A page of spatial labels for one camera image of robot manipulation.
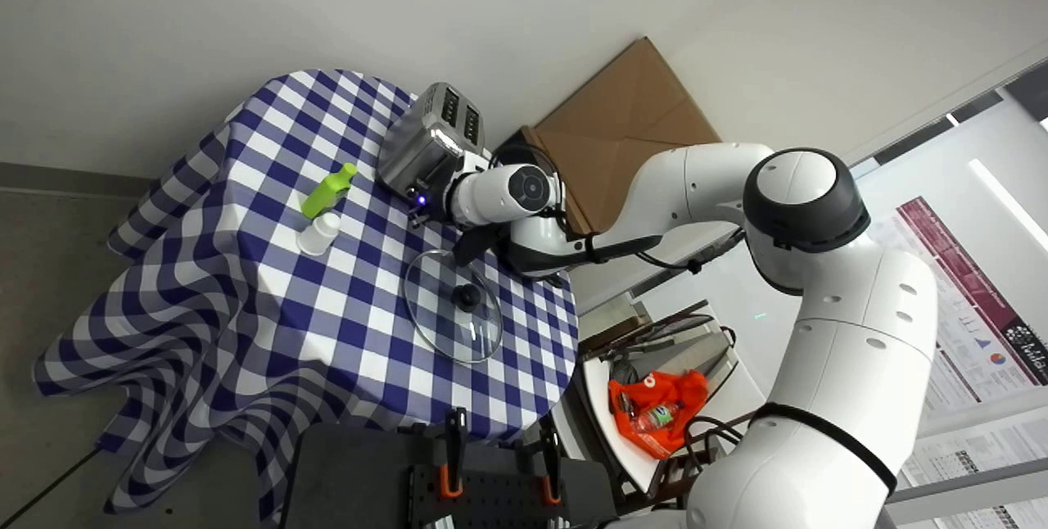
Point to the white plastic cup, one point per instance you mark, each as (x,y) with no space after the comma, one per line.
(319,234)

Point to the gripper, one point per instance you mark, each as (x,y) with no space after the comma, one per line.
(427,205)

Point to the orange bag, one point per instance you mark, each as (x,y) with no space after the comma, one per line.
(675,394)

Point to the wall poster with maroon band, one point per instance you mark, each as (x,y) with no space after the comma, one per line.
(974,300)

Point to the glass pot lid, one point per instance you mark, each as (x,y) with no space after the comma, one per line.
(450,324)

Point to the brown cardboard box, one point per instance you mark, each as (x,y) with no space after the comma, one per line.
(622,128)

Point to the clear plastic bottle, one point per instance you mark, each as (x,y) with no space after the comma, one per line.
(657,416)

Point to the white wall poster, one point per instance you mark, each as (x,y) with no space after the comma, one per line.
(974,455)

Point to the orange black clamp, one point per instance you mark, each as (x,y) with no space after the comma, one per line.
(452,455)
(553,472)

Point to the blue white checkered tablecloth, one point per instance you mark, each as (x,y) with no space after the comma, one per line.
(270,308)

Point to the green plastic bottle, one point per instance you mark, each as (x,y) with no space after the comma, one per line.
(326,193)

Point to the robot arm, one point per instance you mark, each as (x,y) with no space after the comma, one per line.
(851,349)

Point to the white round table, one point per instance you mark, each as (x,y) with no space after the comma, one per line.
(610,439)

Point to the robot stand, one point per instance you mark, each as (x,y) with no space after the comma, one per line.
(352,480)

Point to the silver toaster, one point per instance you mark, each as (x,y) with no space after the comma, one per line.
(426,144)

